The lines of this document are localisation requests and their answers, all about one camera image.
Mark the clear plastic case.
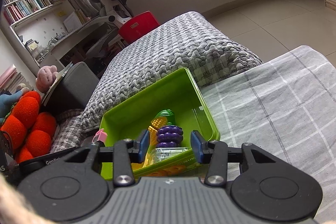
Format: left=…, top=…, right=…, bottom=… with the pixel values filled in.
left=149, top=147, right=190, bottom=167

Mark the grey quilted cushion cover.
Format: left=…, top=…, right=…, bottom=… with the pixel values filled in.
left=79, top=11, right=264, bottom=133

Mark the grey sofa armrest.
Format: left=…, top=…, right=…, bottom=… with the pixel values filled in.
left=43, top=61, right=100, bottom=112

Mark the green plastic box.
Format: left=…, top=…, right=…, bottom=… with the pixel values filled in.
left=99, top=68, right=221, bottom=180

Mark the pink book stack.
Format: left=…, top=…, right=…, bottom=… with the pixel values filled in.
left=0, top=64, right=27, bottom=94

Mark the orange plush toy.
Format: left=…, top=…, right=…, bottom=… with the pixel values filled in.
left=0, top=91, right=58, bottom=164

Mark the grey checked cloth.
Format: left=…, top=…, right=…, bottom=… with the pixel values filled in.
left=202, top=46, right=336, bottom=224

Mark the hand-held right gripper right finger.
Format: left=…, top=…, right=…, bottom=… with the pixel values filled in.
left=190, top=130, right=283, bottom=187

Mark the pink cube toy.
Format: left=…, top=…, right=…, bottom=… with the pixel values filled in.
left=92, top=129, right=108, bottom=143

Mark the white desk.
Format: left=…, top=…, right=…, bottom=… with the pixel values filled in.
left=10, top=0, right=124, bottom=78

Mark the person's left forearm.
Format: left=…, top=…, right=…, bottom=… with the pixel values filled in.
left=0, top=174, right=51, bottom=224

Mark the white office chair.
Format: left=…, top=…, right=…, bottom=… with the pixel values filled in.
left=84, top=0, right=137, bottom=57

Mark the pink plush toy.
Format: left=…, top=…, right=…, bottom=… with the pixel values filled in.
left=35, top=65, right=60, bottom=93

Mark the red plastic chair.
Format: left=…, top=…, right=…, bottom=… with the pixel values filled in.
left=118, top=11, right=161, bottom=44

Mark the open book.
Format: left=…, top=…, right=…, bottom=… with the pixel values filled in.
left=41, top=63, right=74, bottom=106

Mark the blue plush toy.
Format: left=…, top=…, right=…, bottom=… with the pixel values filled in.
left=0, top=84, right=28, bottom=124

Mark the purple grapes toy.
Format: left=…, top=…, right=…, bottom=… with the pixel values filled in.
left=156, top=124, right=184, bottom=148

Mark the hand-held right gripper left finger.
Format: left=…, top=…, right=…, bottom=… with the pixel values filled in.
left=64, top=130, right=151, bottom=187

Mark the toy corn cob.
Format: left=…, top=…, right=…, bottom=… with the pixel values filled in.
left=148, top=109, right=175, bottom=146

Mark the grey plaid sofa cover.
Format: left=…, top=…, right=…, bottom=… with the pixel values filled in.
left=50, top=109, right=88, bottom=154

